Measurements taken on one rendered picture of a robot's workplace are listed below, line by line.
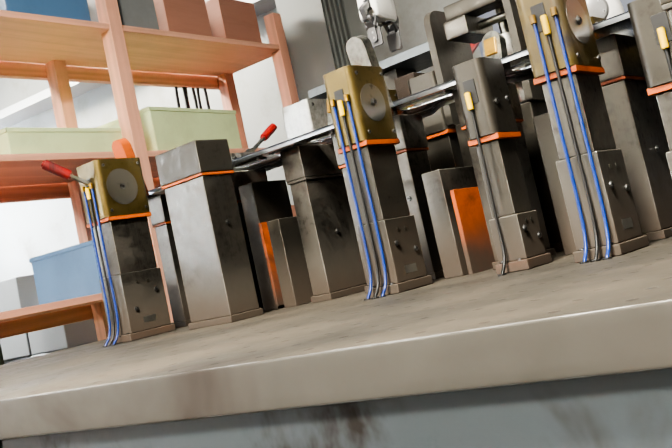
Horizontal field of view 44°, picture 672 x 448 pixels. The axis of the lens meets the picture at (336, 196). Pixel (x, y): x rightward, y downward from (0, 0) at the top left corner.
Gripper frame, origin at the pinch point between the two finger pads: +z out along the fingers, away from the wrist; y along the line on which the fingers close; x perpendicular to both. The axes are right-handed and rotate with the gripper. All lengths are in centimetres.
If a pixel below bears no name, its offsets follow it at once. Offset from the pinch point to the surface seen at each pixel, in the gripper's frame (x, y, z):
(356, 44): 20, 54, 13
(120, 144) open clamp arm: -43, 44, 13
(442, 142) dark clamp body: 16.8, 20.9, 27.6
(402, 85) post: 9.6, 17.2, 13.8
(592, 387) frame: 63, 114, 57
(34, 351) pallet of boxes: -346, -164, 58
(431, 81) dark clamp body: 17.9, 22.1, 15.9
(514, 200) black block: 42, 61, 43
